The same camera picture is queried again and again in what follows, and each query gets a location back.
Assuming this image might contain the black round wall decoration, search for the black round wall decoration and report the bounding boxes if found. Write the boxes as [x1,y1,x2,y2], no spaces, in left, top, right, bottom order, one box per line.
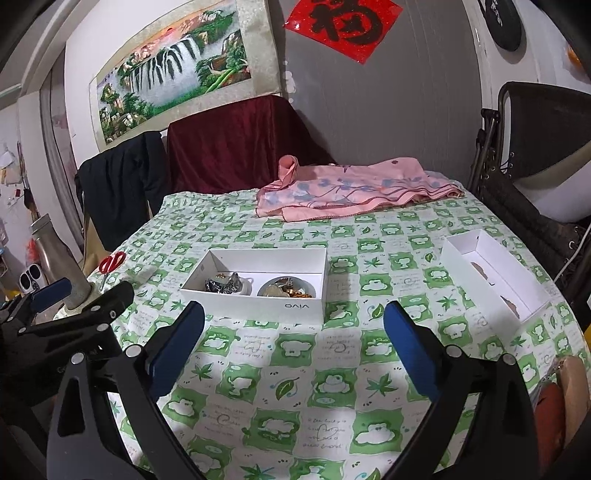
[478,0,522,52]

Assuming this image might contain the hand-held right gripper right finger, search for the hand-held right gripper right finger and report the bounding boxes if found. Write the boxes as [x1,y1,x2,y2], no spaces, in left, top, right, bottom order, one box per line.
[383,301,539,480]

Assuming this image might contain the landscape waterfall painting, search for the landscape waterfall painting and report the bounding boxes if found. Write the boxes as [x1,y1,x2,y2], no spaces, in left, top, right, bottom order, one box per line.
[89,0,280,153]

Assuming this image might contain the dark folding chair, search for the dark folding chair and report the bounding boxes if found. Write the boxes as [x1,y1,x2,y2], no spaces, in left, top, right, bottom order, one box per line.
[466,80,591,296]

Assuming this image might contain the green printed tablecloth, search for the green printed tablecloth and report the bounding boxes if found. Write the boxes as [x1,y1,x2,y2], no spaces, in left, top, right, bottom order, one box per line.
[85,178,585,480]

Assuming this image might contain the black jacket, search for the black jacket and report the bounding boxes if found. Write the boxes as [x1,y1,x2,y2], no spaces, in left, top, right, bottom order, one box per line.
[76,130,169,252]

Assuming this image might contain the round silver dish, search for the round silver dish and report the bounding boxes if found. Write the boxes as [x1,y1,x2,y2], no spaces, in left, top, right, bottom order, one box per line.
[256,276,317,298]

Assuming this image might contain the white cable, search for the white cable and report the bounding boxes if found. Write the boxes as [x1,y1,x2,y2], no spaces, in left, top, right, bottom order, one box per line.
[551,226,587,282]

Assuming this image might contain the small white speaker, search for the small white speaker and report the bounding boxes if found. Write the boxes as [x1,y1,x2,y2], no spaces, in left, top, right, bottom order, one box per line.
[19,267,48,294]

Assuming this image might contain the pink floral cloth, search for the pink floral cloth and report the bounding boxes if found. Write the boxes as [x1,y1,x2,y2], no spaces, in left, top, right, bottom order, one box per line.
[255,154,465,222]

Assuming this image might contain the white cardboard box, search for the white cardboard box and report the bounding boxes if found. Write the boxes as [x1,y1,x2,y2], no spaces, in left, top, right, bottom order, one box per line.
[179,249,329,321]

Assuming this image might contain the red handled scissors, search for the red handled scissors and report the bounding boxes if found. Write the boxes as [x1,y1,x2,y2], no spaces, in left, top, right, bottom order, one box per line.
[98,251,126,291]

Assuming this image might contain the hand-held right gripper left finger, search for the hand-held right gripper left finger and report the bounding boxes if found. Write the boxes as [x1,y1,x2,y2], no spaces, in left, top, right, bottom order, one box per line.
[46,300,206,480]

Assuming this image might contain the white cushion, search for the white cushion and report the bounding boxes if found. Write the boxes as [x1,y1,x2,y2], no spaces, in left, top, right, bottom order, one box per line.
[512,148,591,222]

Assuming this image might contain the dark red velvet cloth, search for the dark red velvet cloth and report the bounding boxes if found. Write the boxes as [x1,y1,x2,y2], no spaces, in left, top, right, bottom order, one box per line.
[166,95,335,195]

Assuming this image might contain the red wall poster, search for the red wall poster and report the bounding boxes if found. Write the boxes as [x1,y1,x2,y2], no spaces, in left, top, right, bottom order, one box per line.
[284,0,402,64]

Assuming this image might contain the clear packing tape roll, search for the clear packing tape roll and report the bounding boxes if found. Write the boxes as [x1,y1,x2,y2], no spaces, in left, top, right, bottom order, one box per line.
[53,295,100,321]

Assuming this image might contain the black beaded bracelet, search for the black beaded bracelet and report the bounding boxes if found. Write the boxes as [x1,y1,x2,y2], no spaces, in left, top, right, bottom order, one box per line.
[203,273,241,294]

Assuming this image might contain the peach and brown bundle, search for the peach and brown bundle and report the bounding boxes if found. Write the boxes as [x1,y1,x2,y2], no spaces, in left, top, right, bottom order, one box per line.
[536,355,591,462]

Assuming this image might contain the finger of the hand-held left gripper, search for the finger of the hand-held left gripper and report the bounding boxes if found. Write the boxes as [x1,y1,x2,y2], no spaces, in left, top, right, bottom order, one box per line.
[0,278,73,324]
[18,281,136,352]

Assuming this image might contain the white box lid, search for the white box lid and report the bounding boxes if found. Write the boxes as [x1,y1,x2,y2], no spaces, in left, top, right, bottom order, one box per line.
[441,229,552,322]

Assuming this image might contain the stainless steel thermos bottle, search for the stainless steel thermos bottle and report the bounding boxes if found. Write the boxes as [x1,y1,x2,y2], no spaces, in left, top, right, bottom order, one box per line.
[30,213,95,315]

